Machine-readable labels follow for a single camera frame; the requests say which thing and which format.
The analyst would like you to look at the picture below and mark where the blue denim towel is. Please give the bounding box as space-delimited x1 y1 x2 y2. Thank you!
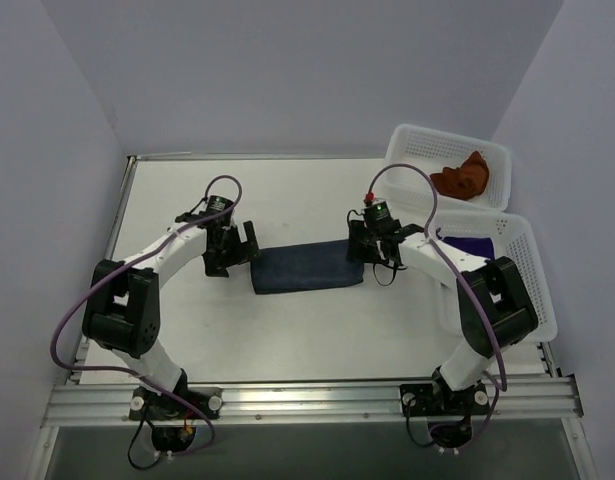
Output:
250 240 364 295

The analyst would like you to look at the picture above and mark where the purple towel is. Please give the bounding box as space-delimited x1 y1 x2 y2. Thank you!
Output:
436 228 495 259

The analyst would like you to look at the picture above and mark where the orange brown towel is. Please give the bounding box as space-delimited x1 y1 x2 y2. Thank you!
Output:
430 151 490 201

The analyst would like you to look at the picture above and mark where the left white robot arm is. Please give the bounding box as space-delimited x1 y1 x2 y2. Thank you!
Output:
82 195 260 398

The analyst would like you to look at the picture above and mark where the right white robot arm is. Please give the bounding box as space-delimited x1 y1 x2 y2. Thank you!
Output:
346 200 539 392

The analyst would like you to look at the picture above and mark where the white source basket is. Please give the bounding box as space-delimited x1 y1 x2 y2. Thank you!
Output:
384 124 512 214

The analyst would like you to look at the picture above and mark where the white stacking basket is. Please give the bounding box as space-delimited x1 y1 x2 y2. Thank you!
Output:
430 210 558 343

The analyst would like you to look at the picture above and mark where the aluminium mounting rail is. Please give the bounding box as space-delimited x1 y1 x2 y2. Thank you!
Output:
41 376 583 427

